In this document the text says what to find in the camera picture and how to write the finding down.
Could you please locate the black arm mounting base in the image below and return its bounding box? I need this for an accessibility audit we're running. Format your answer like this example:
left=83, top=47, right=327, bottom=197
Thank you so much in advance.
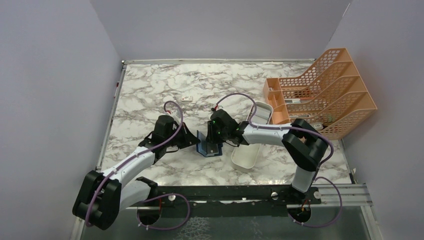
left=128, top=177, right=322, bottom=229

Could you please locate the stack of cards in tray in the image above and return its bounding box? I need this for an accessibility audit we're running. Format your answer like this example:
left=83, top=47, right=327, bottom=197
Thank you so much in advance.
left=255, top=106, right=270, bottom=121

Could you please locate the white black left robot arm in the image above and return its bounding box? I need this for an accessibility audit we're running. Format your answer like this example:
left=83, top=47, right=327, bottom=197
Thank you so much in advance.
left=72, top=115, right=200, bottom=230

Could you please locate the white oblong plastic tray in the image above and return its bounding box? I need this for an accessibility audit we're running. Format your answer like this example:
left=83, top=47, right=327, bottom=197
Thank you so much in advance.
left=230, top=101, right=274, bottom=173

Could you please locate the blue leather card holder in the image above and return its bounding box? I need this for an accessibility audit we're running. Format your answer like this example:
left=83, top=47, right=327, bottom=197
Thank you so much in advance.
left=196, top=130, right=223, bottom=158

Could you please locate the orange mesh file organizer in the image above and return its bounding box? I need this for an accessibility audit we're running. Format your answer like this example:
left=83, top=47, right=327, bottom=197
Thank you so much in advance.
left=263, top=48, right=378, bottom=140

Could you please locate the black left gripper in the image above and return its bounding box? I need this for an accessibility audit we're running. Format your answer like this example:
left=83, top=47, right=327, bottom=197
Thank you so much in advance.
left=165, top=121, right=201, bottom=149

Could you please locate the small white red card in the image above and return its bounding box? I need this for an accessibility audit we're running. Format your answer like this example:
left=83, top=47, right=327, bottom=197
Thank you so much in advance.
left=181, top=95, right=193, bottom=102

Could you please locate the grey red box in organizer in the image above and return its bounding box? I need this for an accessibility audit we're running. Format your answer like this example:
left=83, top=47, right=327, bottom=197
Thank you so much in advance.
left=312, top=122, right=324, bottom=131

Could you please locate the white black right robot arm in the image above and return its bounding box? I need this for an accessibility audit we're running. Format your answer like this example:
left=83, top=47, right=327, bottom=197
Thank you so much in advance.
left=206, top=109, right=331, bottom=204

